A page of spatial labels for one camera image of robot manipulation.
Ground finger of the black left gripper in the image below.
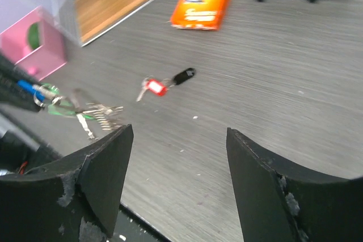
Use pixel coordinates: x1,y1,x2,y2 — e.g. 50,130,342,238
0,53,40,112

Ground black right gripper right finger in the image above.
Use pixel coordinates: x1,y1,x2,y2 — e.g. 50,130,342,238
226,128,362,242

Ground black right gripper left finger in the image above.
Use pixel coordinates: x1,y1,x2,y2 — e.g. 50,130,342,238
1,125,134,241

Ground blue key tag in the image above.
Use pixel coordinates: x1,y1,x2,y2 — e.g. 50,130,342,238
17,80,45,101

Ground pink box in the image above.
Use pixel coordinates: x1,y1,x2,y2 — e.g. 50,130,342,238
1,7,66,80

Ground green lime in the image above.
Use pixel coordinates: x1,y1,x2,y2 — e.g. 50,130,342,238
27,22,41,50

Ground silver key with red tag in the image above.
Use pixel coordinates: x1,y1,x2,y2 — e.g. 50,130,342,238
136,77,150,102

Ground silver key with black tag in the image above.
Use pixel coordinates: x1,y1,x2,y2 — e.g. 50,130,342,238
161,79,175,88

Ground black key tag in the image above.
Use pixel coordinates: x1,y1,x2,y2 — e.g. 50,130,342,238
172,67,196,86

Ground orange Gillette razor box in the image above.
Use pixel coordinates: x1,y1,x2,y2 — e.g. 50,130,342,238
170,0,229,31

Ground white wire shelf rack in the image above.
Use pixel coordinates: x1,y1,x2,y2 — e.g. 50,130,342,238
52,0,153,46

